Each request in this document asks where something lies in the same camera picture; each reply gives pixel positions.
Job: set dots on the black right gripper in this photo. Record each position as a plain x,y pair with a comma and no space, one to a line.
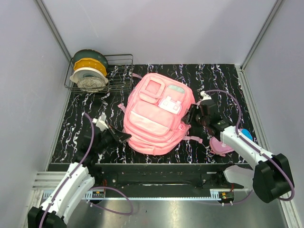
189,116

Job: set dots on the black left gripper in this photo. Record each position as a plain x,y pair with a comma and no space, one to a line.
121,137

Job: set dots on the pink student backpack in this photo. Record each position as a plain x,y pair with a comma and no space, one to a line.
154,114

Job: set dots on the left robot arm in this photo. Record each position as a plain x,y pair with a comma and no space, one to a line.
78,180

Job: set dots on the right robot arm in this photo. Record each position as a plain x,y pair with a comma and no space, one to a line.
272,178

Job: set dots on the pink cat pencil case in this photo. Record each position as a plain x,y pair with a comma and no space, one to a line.
220,148

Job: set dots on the speckled grey plate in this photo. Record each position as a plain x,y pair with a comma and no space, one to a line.
91,84

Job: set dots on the white plate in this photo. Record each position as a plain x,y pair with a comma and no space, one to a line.
87,72

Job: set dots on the yellow plate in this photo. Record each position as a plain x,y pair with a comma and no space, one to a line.
91,63

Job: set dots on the dark green plate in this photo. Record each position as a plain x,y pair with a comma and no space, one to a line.
89,53

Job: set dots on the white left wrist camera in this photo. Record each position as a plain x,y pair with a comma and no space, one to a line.
100,122

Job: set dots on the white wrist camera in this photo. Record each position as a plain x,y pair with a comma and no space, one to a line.
100,122
204,97

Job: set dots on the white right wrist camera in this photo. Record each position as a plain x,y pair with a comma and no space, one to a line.
204,97

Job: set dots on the wire dish rack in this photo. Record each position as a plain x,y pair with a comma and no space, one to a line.
112,73

